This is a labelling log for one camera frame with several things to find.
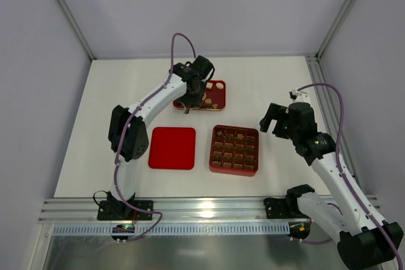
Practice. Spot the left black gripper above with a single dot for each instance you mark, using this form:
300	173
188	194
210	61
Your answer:
192	100

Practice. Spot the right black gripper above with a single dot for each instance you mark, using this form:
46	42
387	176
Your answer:
278	121

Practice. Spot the red box lid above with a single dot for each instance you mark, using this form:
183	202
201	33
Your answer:
172	148

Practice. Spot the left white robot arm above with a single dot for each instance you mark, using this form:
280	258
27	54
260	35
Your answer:
185	83

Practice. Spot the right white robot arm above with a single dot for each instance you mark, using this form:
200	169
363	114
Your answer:
362	235

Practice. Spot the cream square chocolate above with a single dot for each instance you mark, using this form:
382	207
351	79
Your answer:
209	85

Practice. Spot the red chocolate tray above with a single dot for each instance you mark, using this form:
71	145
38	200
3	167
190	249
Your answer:
212	99

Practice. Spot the red compartment chocolate box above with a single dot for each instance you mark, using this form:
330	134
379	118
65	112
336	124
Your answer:
234	156

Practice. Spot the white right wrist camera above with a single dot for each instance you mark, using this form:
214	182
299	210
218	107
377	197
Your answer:
298	96

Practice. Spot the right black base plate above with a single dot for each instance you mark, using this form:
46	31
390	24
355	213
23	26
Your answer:
275	208

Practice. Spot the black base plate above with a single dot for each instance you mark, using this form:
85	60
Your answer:
142	209
275	208

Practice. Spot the slotted cable duct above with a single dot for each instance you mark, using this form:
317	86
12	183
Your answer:
173	229

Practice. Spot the right aluminium frame post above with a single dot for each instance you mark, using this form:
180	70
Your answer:
338	21

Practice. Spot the aluminium frame post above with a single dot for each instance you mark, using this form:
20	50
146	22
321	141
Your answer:
338	21
72	23

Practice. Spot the left aluminium frame post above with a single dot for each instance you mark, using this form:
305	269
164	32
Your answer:
72	23

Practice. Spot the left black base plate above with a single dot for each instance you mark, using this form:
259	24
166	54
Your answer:
142	209

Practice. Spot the aluminium mounting rail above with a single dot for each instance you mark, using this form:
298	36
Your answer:
175	208

